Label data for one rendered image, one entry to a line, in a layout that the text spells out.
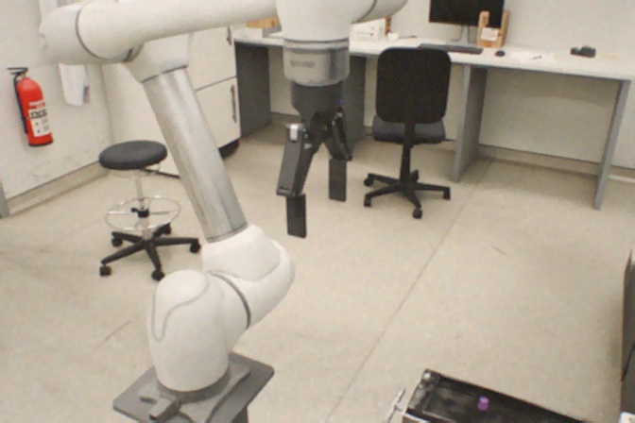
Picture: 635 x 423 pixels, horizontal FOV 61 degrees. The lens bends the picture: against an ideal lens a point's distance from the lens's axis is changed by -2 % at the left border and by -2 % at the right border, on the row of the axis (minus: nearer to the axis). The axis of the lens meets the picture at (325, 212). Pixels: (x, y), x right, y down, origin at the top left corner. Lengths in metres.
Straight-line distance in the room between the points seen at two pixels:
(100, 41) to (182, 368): 0.63
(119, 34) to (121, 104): 3.27
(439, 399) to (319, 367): 1.27
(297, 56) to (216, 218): 0.56
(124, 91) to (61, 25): 3.12
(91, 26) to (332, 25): 0.48
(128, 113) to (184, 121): 3.06
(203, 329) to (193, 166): 0.35
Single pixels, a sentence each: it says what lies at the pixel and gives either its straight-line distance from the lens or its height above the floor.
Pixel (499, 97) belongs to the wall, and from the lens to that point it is 4.45.
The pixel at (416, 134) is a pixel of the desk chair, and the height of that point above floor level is 0.52.
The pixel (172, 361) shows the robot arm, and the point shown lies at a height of 0.84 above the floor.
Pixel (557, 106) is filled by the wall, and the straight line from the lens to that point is 4.41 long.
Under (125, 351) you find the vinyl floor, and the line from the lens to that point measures 2.54.
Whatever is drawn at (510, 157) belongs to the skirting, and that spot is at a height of 0.03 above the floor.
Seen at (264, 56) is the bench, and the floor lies 0.64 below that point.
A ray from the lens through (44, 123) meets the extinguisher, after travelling 3.87.
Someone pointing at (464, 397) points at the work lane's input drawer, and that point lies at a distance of 1.12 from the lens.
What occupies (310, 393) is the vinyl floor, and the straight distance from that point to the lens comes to 2.22.
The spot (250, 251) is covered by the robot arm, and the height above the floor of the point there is 0.97.
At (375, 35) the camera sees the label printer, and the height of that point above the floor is 0.95.
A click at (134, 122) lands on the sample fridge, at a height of 0.39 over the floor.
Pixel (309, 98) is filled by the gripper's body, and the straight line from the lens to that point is 0.75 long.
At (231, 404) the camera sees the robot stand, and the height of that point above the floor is 0.70.
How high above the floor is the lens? 1.58
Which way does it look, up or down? 27 degrees down
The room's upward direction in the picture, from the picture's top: straight up
